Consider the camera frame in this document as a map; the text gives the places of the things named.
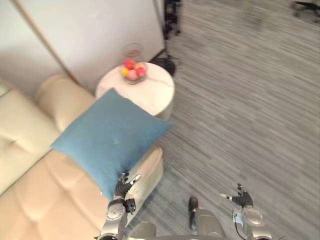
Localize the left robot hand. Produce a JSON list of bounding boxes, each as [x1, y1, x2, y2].
[[113, 170, 142, 201]]

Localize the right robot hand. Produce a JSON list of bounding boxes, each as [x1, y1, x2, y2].
[[220, 183, 254, 208]]

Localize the blue square cushion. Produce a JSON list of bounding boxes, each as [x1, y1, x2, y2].
[[50, 87, 175, 201]]

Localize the robot legs and feet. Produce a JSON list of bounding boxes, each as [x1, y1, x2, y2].
[[126, 196, 227, 240]]

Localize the cream leather sofa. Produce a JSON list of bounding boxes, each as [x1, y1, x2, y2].
[[0, 74, 165, 240]]

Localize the round white marble side table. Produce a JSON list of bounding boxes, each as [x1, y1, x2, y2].
[[95, 62, 175, 120]]

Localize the glass fruit bowl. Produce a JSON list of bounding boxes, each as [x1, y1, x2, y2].
[[121, 59, 150, 85]]

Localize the wooden floor lamp pole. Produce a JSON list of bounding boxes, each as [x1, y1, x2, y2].
[[15, 0, 80, 84]]

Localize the black equipment stand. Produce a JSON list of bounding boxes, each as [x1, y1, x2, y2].
[[162, 0, 183, 41]]

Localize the black office chair base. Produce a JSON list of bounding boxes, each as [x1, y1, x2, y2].
[[292, 0, 320, 19]]

